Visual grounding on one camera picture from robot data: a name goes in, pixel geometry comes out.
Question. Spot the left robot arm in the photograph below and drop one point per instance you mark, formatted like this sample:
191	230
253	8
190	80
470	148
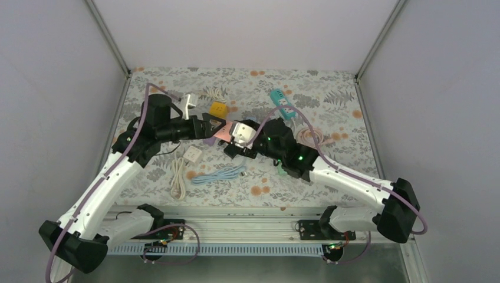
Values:
79	237

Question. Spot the purple usb power strip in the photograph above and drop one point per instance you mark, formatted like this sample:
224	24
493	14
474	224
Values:
210	141

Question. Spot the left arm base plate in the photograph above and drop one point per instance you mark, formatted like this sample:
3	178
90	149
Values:
168	234

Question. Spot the white square socket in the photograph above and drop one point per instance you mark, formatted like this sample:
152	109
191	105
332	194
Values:
193	155

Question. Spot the small green plug adapter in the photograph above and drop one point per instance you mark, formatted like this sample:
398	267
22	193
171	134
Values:
280	170

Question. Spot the light blue cable duct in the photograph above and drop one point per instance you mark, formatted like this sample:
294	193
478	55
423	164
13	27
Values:
238	249

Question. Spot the teal power strip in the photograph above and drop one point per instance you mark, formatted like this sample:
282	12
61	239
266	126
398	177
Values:
279	99

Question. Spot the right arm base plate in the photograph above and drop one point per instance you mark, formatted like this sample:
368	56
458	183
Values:
313	230

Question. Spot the floral table cloth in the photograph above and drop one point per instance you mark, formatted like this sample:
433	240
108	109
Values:
329	118

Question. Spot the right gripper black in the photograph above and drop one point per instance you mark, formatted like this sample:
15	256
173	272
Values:
242	151

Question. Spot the yellow cube power socket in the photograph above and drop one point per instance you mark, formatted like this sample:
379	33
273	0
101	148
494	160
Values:
219	110

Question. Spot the aluminium rail frame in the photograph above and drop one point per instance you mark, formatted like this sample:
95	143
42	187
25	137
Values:
210	224

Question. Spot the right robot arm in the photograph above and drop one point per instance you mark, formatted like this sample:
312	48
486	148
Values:
386	207

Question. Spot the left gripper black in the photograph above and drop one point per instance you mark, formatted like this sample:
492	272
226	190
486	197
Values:
196	134

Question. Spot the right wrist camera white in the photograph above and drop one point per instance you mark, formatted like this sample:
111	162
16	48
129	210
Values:
242	135

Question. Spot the pink cube power socket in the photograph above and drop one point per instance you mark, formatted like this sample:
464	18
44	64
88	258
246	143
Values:
224	133

